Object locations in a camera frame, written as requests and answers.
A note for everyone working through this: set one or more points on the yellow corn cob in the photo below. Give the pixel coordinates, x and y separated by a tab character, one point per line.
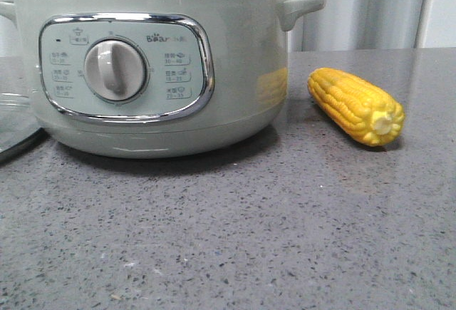
367	113

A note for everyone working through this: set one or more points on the glass pot lid steel rim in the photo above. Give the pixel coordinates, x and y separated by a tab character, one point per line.
19	127

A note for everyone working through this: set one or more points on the light green electric cooking pot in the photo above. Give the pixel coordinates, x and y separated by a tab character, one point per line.
155	78

